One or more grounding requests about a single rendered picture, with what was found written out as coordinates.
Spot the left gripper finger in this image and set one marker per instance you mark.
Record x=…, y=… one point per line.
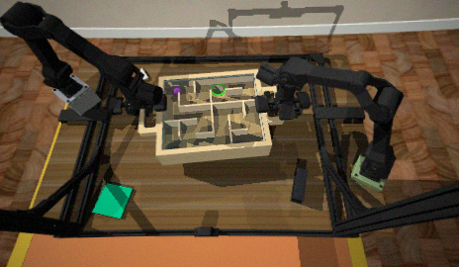
x=135, y=113
x=147, y=112

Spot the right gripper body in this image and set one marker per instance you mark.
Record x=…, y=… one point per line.
x=261, y=102

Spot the wooden maze board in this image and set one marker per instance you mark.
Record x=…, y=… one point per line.
x=211, y=116

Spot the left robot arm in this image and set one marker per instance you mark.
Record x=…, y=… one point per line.
x=116, y=70

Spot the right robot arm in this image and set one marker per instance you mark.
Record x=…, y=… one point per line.
x=381, y=109

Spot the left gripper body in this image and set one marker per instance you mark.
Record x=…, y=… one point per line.
x=117, y=104

